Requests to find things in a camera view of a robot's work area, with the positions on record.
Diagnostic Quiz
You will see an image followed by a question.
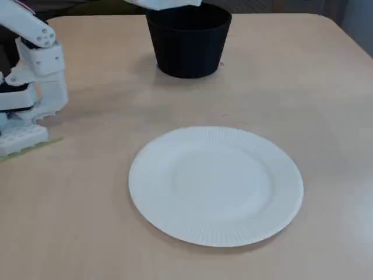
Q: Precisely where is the white paper plate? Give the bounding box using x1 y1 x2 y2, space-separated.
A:
128 125 304 248

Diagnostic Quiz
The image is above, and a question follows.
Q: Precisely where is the yellow-green tape strip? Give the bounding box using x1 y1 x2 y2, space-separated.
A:
0 136 64 164

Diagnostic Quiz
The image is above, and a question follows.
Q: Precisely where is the red white servo wire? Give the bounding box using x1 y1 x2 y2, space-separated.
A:
13 0 37 15

